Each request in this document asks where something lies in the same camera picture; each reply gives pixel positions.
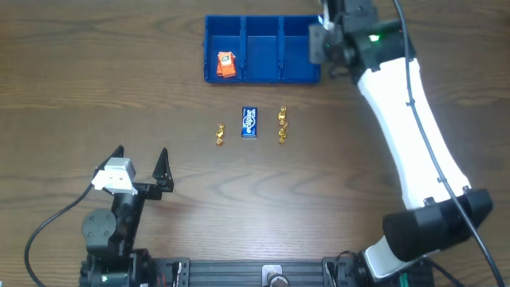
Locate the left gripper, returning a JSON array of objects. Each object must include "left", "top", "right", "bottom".
[{"left": 94, "top": 144, "right": 175, "bottom": 202}]

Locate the blue candy pack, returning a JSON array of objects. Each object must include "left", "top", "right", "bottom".
[{"left": 241, "top": 106, "right": 258, "bottom": 139}]

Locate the blue tray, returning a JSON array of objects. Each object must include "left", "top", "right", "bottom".
[{"left": 203, "top": 14, "right": 322, "bottom": 85}]

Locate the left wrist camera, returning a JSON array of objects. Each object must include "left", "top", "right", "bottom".
[{"left": 90, "top": 156, "right": 139, "bottom": 196}]

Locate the black cable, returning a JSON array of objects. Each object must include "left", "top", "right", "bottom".
[
  {"left": 23, "top": 183, "right": 95, "bottom": 287},
  {"left": 391, "top": 0, "right": 507, "bottom": 287}
]

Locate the mounting rail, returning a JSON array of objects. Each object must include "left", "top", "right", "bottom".
[{"left": 151, "top": 257, "right": 435, "bottom": 287}]

